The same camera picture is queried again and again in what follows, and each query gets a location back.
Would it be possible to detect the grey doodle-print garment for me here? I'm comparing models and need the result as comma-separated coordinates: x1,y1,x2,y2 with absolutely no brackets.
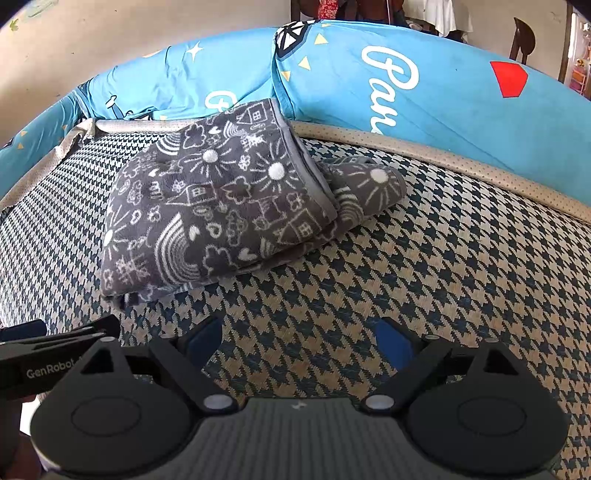
100,99,406,307

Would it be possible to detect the black chair by door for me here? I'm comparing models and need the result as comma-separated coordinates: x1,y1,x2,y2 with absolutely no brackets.
509,17,536,65

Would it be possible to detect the blue printed sofa back cover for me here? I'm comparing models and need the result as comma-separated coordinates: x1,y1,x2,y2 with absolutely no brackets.
1,21,590,203

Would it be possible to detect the white tablecloth table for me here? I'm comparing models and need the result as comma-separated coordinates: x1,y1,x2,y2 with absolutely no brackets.
404,0,473,37

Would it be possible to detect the houndstooth sofa seat cover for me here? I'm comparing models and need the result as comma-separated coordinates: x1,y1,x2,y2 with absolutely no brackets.
1,132,590,479

